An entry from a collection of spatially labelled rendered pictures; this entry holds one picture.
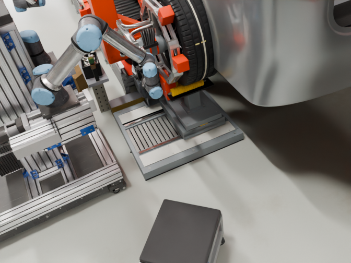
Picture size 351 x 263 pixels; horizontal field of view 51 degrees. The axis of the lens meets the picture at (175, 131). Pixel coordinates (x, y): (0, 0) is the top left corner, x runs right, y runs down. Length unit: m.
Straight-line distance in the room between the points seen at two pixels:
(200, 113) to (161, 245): 1.19
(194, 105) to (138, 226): 1.01
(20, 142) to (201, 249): 1.16
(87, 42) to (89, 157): 1.12
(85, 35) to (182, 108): 1.30
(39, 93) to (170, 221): 0.97
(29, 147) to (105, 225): 0.76
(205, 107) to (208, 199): 0.74
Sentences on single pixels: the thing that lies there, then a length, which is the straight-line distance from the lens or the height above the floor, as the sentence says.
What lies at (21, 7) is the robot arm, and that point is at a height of 1.11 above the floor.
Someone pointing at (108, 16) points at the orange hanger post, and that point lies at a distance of 2.88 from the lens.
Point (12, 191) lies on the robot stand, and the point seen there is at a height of 0.21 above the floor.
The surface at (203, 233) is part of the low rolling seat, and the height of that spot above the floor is 0.34.
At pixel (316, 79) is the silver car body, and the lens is 1.95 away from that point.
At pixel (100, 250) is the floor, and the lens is 2.50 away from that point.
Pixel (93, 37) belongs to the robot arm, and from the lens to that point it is 1.84.
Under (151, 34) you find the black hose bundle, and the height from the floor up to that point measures 1.02.
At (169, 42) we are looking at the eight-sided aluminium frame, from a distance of 2.24.
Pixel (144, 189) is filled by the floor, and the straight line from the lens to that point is 2.69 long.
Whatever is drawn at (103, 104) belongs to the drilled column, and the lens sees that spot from 3.38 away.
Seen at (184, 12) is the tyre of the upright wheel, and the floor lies 1.10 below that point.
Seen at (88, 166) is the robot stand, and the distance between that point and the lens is 2.68.
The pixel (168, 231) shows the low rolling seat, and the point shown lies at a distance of 2.05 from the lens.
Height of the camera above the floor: 2.07
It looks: 43 degrees down
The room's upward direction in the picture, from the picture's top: 10 degrees counter-clockwise
